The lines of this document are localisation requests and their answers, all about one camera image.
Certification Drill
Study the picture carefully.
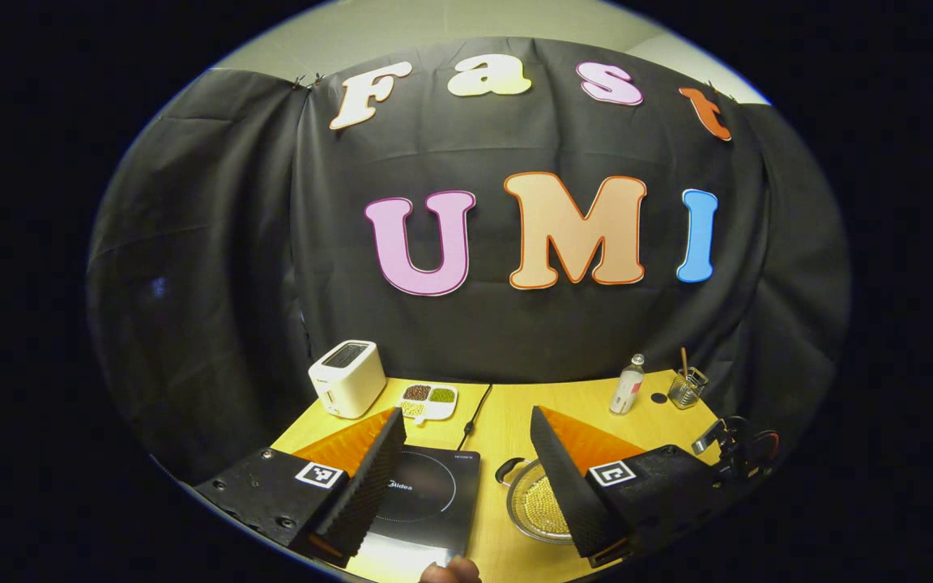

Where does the black induction cooktop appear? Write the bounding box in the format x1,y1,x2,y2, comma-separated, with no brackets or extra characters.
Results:
353,444,482,569

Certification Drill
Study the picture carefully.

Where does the white toaster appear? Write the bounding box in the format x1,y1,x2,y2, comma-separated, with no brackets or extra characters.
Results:
309,340,387,420

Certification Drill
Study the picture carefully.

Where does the stainless steel pot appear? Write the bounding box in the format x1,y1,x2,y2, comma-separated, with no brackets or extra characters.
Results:
495,456,590,546

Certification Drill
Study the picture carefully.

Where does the small clear plastic bottle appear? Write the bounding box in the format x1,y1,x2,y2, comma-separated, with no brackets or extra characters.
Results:
609,353,646,417

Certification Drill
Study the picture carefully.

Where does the black power cable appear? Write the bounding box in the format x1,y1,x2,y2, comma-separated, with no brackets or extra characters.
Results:
456,384,494,451

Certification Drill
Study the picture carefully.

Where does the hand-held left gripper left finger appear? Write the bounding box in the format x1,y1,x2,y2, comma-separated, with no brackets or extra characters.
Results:
191,407,408,569

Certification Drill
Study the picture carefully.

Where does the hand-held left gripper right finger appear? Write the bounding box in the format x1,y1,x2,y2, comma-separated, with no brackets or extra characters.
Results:
529,405,747,569

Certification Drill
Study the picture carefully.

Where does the black clamp stand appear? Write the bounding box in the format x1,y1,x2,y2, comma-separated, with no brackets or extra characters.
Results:
692,415,781,480

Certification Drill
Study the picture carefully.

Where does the pile of yellow soybeans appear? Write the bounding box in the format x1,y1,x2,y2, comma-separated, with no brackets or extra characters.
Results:
520,474,573,537

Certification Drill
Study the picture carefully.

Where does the white divided dish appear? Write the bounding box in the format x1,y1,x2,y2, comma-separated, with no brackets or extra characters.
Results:
398,383,459,426

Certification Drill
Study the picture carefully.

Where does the clear glass holder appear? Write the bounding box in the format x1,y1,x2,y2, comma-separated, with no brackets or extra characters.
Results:
667,367,709,411

